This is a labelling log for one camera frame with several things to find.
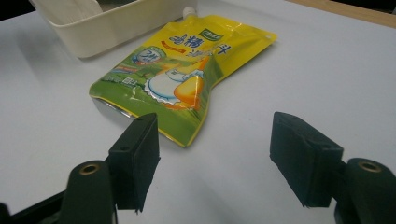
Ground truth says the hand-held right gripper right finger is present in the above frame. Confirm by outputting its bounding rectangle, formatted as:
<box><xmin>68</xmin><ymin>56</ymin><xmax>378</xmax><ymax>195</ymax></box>
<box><xmin>269</xmin><ymin>111</ymin><xmax>345</xmax><ymax>208</ymax></box>

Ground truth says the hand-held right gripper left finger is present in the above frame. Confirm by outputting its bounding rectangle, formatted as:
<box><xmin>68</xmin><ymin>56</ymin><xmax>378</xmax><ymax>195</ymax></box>
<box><xmin>106</xmin><ymin>112</ymin><xmax>162</xmax><ymax>215</ymax></box>

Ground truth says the yellow green spout pouch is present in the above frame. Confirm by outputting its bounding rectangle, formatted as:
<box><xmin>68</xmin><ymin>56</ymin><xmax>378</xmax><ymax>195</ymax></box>
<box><xmin>88</xmin><ymin>6</ymin><xmax>278</xmax><ymax>147</ymax></box>

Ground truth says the white divided plastic container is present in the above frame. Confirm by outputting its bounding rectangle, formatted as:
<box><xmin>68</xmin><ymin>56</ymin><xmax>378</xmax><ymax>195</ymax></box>
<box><xmin>29</xmin><ymin>0</ymin><xmax>199</xmax><ymax>60</ymax></box>

